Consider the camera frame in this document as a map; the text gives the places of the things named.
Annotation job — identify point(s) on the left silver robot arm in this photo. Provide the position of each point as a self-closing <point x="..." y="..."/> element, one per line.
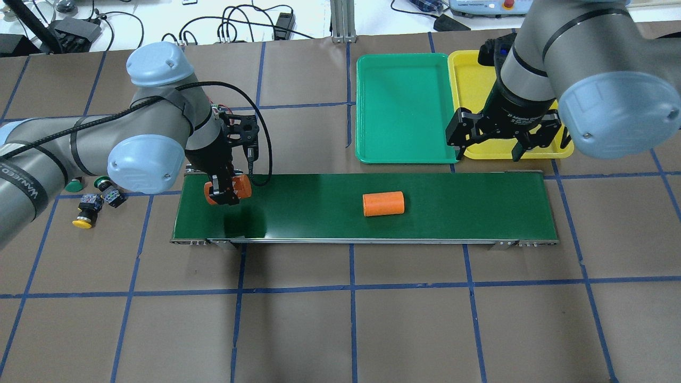
<point x="170" y="121"/>

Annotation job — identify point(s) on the aluminium frame post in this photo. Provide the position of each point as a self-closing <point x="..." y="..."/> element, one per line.
<point x="342" y="25"/>

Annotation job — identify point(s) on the yellow plastic tray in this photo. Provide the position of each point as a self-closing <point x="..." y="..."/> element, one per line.
<point x="471" y="84"/>

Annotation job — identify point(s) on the black power adapter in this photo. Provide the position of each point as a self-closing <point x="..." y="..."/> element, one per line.
<point x="284" y="26"/>

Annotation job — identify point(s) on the blue teach pendant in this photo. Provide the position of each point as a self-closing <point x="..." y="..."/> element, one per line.
<point x="491" y="9"/>

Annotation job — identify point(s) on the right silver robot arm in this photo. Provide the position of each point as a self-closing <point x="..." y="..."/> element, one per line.
<point x="582" y="66"/>

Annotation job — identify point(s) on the green push button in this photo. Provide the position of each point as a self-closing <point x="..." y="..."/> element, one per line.
<point x="110" y="192"/>
<point x="75" y="185"/>

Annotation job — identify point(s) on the orange cylinder labelled 4680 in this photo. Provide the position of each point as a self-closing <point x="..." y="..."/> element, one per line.
<point x="242" y="187"/>

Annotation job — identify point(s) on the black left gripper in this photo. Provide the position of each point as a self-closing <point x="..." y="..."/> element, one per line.
<point x="208" y="157"/>

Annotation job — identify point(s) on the green conveyor belt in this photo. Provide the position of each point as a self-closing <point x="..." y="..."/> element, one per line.
<point x="502" y="208"/>

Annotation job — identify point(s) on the plain orange cylinder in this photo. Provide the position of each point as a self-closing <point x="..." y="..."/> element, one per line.
<point x="381" y="204"/>

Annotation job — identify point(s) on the green plastic tray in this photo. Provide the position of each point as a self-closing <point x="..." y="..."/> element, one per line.
<point x="403" y="106"/>

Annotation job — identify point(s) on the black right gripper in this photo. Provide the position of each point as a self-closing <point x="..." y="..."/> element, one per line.
<point x="512" y="108"/>

